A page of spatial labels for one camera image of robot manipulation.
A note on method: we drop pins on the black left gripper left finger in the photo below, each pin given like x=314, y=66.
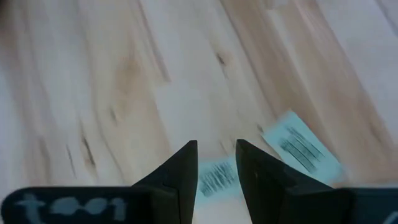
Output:
x=174, y=193

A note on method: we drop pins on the banknotes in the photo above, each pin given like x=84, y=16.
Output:
x=303, y=149

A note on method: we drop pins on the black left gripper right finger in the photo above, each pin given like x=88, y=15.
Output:
x=273, y=196

